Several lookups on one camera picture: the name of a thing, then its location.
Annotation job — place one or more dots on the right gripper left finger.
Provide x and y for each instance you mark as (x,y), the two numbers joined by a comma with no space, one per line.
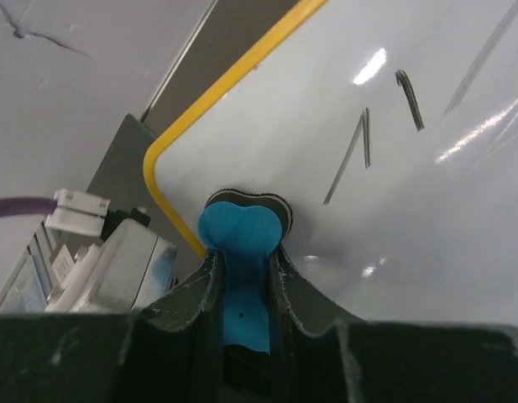
(171,351)

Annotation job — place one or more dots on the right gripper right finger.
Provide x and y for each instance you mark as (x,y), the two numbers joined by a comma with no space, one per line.
(322,353)

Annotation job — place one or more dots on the blue heart eraser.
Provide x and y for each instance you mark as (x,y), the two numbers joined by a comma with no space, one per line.
(246,229)

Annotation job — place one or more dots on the yellow framed whiteboard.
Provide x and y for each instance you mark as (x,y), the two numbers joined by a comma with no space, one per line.
(391,128)

